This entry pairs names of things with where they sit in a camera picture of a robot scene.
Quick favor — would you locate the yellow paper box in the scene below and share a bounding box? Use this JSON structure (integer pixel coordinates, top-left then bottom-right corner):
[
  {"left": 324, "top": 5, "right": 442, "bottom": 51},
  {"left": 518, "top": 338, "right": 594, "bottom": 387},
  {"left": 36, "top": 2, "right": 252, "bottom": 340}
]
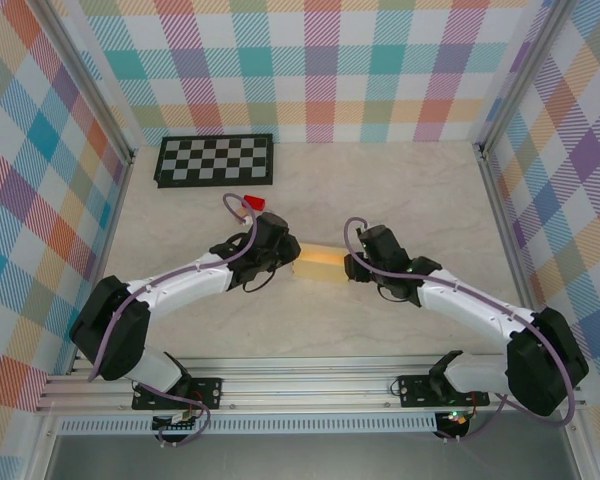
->
[{"left": 292, "top": 242, "right": 351, "bottom": 285}]

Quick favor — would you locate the black grey checkerboard panel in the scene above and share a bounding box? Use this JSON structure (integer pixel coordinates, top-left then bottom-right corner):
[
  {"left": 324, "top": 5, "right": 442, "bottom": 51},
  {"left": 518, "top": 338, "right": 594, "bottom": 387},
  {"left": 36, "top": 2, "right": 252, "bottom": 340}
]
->
[{"left": 153, "top": 133, "right": 275, "bottom": 190}]

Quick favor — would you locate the small electronics board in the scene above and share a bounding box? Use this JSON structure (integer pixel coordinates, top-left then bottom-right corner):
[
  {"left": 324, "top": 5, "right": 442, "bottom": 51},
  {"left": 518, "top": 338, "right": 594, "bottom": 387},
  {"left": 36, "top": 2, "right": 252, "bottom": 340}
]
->
[
  {"left": 437, "top": 409, "right": 474, "bottom": 431},
  {"left": 152, "top": 412, "right": 201, "bottom": 434}
]

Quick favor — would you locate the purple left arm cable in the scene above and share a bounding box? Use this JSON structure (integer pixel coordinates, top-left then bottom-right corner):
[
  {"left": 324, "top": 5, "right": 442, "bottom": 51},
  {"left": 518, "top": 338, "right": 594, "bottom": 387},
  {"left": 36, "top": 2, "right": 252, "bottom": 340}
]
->
[{"left": 87, "top": 192, "right": 259, "bottom": 449}]

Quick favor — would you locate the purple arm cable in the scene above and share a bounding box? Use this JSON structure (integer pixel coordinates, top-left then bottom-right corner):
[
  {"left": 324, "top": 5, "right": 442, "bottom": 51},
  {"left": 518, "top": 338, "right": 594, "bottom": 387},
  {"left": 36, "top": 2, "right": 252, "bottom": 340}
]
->
[
  {"left": 342, "top": 215, "right": 579, "bottom": 444},
  {"left": 87, "top": 192, "right": 259, "bottom": 449}
]

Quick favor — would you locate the aluminium side rail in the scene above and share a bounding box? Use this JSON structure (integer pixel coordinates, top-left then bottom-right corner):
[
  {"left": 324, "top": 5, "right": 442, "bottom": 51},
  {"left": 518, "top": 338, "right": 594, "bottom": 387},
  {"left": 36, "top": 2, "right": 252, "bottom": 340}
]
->
[
  {"left": 474, "top": 142, "right": 554, "bottom": 369},
  {"left": 68, "top": 154, "right": 137, "bottom": 376}
]

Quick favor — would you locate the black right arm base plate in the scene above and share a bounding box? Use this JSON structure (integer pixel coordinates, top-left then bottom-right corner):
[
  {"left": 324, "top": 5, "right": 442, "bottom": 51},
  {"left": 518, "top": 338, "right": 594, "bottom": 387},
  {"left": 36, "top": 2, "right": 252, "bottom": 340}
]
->
[{"left": 398, "top": 373, "right": 491, "bottom": 409}]

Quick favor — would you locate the aluminium mounting rail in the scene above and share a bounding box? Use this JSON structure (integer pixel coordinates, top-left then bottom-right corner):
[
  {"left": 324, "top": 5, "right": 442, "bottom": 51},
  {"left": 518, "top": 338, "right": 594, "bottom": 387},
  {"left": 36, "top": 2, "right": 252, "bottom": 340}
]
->
[{"left": 34, "top": 355, "right": 589, "bottom": 416}]

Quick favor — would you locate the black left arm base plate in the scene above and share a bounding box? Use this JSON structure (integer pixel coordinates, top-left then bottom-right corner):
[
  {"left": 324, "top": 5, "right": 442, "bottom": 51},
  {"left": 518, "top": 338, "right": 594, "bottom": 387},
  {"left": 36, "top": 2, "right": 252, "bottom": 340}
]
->
[{"left": 131, "top": 377, "right": 224, "bottom": 411}]

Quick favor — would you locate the slotted grey cable duct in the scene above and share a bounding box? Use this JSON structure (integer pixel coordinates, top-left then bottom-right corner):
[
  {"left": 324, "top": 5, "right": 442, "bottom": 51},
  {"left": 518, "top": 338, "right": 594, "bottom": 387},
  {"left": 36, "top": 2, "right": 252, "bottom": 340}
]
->
[{"left": 57, "top": 417, "right": 439, "bottom": 435}]

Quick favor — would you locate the aluminium frame post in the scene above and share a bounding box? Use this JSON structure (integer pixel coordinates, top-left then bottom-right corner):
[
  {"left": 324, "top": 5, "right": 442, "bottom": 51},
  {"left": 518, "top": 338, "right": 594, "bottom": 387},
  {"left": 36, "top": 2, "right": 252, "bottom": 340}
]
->
[
  {"left": 27, "top": 0, "right": 137, "bottom": 166},
  {"left": 472, "top": 0, "right": 581, "bottom": 156}
]

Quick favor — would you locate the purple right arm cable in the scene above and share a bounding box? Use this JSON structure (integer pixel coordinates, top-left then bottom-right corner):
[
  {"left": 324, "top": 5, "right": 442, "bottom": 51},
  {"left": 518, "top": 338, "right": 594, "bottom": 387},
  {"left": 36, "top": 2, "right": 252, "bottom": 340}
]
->
[{"left": 342, "top": 215, "right": 579, "bottom": 444}]

